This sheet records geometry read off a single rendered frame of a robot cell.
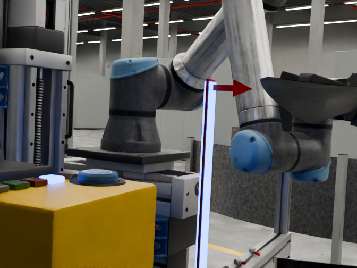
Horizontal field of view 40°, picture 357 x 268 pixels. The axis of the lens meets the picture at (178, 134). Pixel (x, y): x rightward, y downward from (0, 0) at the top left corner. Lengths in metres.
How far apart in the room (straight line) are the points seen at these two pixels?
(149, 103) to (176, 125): 9.80
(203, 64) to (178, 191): 0.31
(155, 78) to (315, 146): 0.46
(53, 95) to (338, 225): 1.72
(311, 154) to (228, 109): 9.89
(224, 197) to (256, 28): 2.02
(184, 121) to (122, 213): 10.42
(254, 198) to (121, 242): 2.28
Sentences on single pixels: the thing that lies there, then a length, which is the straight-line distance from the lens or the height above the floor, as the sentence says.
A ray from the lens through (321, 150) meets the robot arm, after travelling 0.96.
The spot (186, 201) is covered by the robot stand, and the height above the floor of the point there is 0.94.
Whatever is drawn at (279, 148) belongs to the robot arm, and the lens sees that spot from 0.87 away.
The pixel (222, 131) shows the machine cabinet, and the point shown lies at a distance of 10.68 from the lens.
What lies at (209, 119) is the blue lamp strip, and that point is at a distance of 0.70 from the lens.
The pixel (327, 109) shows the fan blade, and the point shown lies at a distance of 0.74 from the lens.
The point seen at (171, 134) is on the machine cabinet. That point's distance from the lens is 11.10.
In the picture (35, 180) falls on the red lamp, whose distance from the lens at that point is 0.46.
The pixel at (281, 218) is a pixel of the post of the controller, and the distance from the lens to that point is 1.24.
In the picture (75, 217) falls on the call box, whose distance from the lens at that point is 0.39.
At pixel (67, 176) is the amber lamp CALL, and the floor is 1.08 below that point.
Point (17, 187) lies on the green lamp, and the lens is 0.45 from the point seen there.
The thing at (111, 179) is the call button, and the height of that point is 1.08.
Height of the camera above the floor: 1.15
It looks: 3 degrees down
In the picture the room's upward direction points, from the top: 3 degrees clockwise
